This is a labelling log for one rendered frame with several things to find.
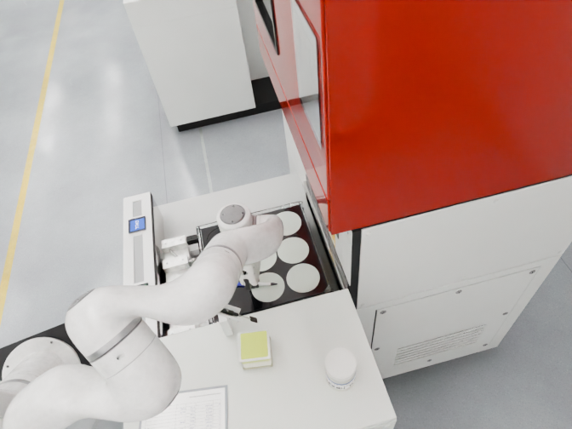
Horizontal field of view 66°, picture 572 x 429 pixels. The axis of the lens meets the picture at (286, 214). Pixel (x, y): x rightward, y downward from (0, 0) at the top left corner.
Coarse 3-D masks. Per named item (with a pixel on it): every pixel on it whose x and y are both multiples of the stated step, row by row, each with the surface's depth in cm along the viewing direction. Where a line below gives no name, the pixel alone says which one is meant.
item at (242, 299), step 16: (288, 208) 149; (304, 224) 144; (208, 240) 143; (304, 240) 140; (320, 272) 132; (240, 288) 131; (288, 288) 129; (320, 288) 128; (240, 304) 128; (256, 304) 127; (272, 304) 127
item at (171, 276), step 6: (174, 252) 144; (180, 252) 144; (186, 252) 144; (168, 258) 143; (180, 270) 139; (186, 270) 139; (168, 276) 138; (174, 276) 138; (168, 282) 137; (198, 324) 130
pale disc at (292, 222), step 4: (284, 212) 148; (288, 212) 147; (292, 212) 147; (280, 216) 147; (284, 216) 146; (288, 216) 146; (292, 216) 146; (296, 216) 146; (284, 220) 145; (288, 220) 145; (292, 220) 145; (296, 220) 145; (300, 220) 145; (284, 224) 144; (288, 224) 144; (292, 224) 144; (296, 224) 144; (300, 224) 144; (284, 228) 143; (288, 228) 143; (292, 228) 143; (296, 228) 143; (284, 232) 142; (288, 232) 142; (292, 232) 142
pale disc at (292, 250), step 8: (288, 240) 140; (296, 240) 140; (280, 248) 138; (288, 248) 138; (296, 248) 138; (304, 248) 138; (280, 256) 136; (288, 256) 136; (296, 256) 136; (304, 256) 136
